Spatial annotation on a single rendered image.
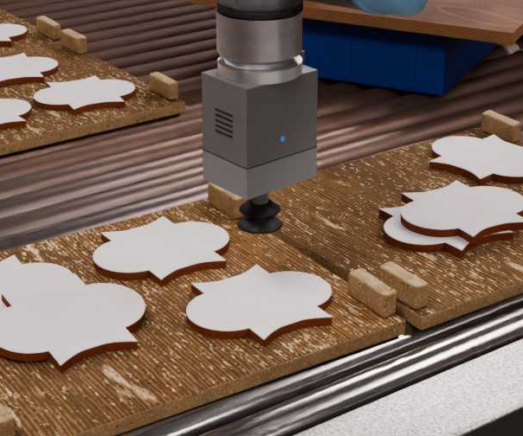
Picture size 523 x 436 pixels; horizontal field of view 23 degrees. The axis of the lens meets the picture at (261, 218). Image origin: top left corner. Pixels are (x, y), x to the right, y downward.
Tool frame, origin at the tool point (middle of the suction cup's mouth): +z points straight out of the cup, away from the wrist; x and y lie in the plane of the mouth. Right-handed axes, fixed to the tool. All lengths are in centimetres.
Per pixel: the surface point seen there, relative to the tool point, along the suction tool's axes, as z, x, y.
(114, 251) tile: 8.0, -17.8, 4.7
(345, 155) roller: 11.2, -27.3, -37.7
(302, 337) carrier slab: 9.0, 6.8, 0.6
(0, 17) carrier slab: 9, -107, -33
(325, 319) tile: 8.3, 6.6, -2.4
